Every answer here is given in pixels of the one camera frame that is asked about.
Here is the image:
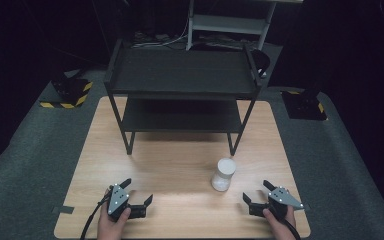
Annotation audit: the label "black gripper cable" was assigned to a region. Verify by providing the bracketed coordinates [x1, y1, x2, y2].
[79, 194, 112, 240]
[281, 216, 303, 240]

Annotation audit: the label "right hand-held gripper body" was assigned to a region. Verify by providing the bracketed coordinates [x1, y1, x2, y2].
[248, 186, 305, 221]

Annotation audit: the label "person's right hand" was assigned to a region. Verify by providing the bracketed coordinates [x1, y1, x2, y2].
[262, 205, 298, 240]

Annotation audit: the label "black stand base striped tape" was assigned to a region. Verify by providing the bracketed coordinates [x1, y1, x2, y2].
[39, 77, 94, 110]
[280, 89, 329, 122]

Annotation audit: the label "white floor cables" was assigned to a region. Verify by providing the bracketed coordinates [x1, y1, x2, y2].
[131, 19, 191, 48]

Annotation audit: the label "grey tape strip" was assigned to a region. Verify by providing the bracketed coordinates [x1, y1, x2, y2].
[51, 205, 76, 215]

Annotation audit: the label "white metal rack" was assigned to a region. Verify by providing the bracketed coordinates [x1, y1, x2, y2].
[185, 0, 304, 52]

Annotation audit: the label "black two-tier shelf rack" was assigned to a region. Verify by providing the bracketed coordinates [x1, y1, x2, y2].
[103, 38, 264, 157]

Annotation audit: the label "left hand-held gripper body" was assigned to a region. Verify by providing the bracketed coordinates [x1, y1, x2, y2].
[107, 183, 147, 223]

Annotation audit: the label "person's left hand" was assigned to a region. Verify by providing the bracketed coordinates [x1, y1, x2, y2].
[96, 189, 132, 240]

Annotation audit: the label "white plastic jar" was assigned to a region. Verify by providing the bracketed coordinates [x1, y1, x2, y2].
[210, 157, 238, 193]

